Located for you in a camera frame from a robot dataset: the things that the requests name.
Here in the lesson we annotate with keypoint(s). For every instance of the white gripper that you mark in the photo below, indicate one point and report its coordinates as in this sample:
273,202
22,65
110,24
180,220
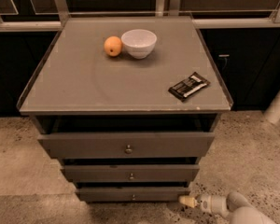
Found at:
204,203

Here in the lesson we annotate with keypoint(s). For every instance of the grey bottom drawer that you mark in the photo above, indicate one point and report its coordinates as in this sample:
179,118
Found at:
132,194

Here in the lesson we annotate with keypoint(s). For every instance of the grey drawer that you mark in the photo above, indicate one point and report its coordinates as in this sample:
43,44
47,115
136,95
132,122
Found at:
131,173
126,145
132,194

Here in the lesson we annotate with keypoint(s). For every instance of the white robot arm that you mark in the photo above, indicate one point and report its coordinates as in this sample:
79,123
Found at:
234,207

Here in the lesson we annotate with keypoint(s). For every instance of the grey drawer cabinet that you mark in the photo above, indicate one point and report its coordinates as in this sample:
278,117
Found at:
78,88

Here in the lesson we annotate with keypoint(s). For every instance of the grey middle drawer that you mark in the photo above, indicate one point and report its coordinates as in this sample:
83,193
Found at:
131,173

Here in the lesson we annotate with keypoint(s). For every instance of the grey top drawer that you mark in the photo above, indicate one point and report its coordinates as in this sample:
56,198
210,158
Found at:
126,145

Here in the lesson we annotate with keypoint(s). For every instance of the black snack bar wrapper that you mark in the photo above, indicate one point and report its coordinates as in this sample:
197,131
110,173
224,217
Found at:
188,86

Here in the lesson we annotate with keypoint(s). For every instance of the white ceramic bowl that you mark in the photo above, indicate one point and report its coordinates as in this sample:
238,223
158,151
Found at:
139,43

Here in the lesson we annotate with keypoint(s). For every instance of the orange fruit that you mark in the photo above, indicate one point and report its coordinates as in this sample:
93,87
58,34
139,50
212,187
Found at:
113,46

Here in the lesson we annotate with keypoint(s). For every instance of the white pipe post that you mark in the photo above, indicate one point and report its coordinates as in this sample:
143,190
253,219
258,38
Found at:
272,114

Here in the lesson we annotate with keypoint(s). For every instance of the metal window frame rail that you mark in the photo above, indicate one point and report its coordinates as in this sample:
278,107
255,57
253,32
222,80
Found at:
50,15

